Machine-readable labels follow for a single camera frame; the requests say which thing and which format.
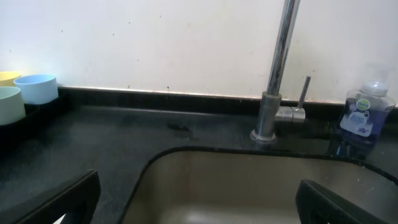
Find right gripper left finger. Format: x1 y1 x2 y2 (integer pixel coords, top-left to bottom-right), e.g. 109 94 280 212
0 169 102 224

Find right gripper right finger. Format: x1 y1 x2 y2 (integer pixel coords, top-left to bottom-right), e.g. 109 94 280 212
295 179 392 224

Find black tray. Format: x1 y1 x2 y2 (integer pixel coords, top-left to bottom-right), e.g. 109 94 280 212
0 90 72 150

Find steel sink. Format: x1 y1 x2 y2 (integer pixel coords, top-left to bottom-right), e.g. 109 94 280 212
118 146 398 224

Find blue soap bottle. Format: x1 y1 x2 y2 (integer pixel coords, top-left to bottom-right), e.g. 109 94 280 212
334 81 397 147

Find green cup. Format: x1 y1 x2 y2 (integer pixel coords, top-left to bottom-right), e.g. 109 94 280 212
0 86 27 126

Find blue cup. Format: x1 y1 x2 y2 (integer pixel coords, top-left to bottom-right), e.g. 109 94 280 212
13 73 59 106

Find yellow cup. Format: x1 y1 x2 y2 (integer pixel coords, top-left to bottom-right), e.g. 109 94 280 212
0 70 22 88

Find steel tap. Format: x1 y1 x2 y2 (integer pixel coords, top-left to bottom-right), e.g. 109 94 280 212
249 0 312 144

